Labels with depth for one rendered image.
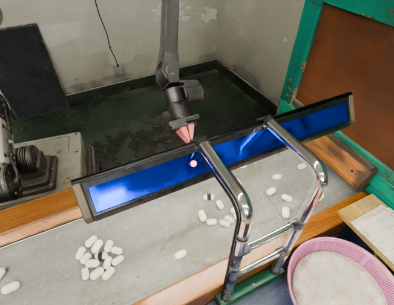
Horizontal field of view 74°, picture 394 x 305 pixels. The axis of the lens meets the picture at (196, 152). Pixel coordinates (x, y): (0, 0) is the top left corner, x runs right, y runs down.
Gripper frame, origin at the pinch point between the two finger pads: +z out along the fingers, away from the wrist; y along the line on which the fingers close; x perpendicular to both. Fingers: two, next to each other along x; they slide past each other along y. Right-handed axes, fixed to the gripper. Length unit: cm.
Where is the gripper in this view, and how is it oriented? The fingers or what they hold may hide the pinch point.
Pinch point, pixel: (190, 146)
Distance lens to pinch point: 84.2
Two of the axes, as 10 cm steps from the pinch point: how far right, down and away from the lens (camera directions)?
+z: 3.3, 9.4, -0.4
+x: -2.7, 1.4, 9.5
